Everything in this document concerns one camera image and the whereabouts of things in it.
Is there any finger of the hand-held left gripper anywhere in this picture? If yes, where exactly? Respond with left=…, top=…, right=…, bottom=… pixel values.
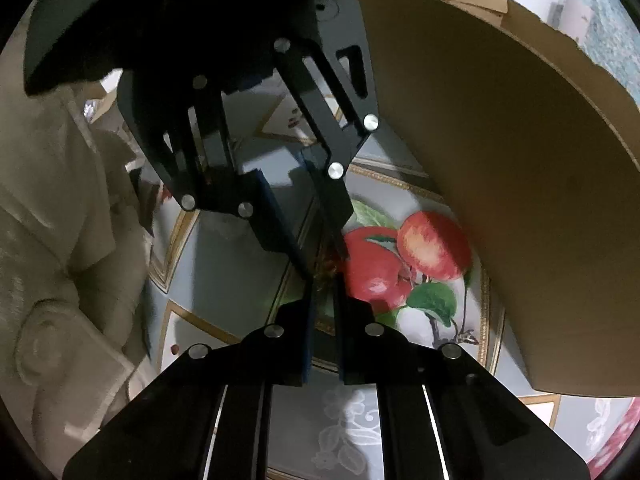
left=119, top=70, right=313, bottom=283
left=272, top=12, right=381, bottom=262

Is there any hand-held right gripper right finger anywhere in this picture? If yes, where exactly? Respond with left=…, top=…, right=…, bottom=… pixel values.
left=332, top=277, right=590, bottom=480

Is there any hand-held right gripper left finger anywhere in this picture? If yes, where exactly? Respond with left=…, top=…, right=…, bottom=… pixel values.
left=62, top=277, right=317, bottom=480

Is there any small gold earring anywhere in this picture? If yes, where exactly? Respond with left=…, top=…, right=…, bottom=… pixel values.
left=320, top=255, right=346, bottom=281

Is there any brown cardboard box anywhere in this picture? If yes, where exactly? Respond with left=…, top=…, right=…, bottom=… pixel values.
left=344, top=0, right=640, bottom=396

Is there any beige jacket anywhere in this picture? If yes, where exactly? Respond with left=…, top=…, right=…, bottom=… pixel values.
left=0, top=0, right=167, bottom=462

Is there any blue floral wall cloth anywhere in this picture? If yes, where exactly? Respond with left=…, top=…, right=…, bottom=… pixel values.
left=555, top=0, right=637, bottom=87

